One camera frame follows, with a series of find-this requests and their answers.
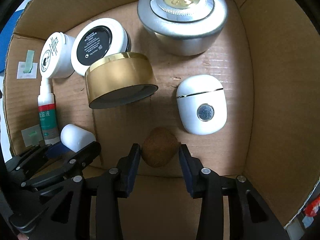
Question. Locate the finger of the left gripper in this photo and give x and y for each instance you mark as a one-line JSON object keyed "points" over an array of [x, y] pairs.
{"points": [[30, 196], [35, 157]]}

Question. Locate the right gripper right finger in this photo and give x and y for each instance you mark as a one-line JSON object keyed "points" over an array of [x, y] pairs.
{"points": [[249, 215]]}

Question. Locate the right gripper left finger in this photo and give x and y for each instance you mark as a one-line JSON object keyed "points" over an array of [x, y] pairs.
{"points": [[67, 214]]}

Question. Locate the brown round nut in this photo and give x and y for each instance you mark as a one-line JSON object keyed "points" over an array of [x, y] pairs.
{"points": [[159, 147]]}

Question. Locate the white cylindrical cap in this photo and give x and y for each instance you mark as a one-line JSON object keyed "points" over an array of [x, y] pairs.
{"points": [[76, 138]]}

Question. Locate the white spray bottle teal label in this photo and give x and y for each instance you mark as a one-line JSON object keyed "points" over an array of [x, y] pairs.
{"points": [[47, 113]]}

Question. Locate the gold tape roll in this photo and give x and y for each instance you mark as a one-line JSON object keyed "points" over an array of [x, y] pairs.
{"points": [[119, 79]]}

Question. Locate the white jar printed lid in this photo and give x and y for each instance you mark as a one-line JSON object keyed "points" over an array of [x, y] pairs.
{"points": [[55, 58]]}

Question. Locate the white earbud case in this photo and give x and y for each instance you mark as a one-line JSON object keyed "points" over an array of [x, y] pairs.
{"points": [[202, 104]]}

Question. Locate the blue foam mat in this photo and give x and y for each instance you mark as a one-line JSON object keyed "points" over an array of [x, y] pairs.
{"points": [[5, 37]]}

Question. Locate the white jar black lid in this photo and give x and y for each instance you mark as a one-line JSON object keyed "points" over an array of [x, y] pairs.
{"points": [[98, 39]]}

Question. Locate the cardboard box blue printed exterior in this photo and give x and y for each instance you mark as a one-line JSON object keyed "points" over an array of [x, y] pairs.
{"points": [[267, 59]]}

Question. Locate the silver round tin gold emblem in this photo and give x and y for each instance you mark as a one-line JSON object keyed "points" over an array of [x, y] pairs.
{"points": [[183, 27]]}

